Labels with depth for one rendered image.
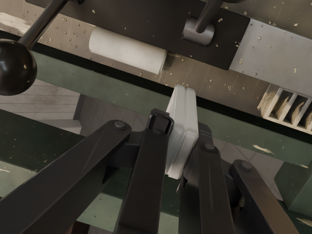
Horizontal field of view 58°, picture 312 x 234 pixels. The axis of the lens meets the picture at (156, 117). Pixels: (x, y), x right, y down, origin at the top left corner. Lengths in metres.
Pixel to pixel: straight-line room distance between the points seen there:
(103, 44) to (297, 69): 0.19
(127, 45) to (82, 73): 0.12
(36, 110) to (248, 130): 3.69
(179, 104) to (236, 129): 0.25
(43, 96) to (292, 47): 3.69
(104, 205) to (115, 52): 0.19
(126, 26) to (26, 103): 3.66
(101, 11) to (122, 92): 0.15
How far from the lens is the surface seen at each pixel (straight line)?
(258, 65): 0.29
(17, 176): 0.39
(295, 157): 0.46
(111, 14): 0.28
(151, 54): 0.30
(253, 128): 0.42
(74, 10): 0.29
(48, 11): 0.25
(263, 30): 0.29
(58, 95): 3.92
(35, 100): 3.90
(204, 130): 0.17
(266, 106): 0.33
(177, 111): 0.16
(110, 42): 0.30
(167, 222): 0.38
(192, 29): 0.26
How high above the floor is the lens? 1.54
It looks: 37 degrees down
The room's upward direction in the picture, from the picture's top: 91 degrees counter-clockwise
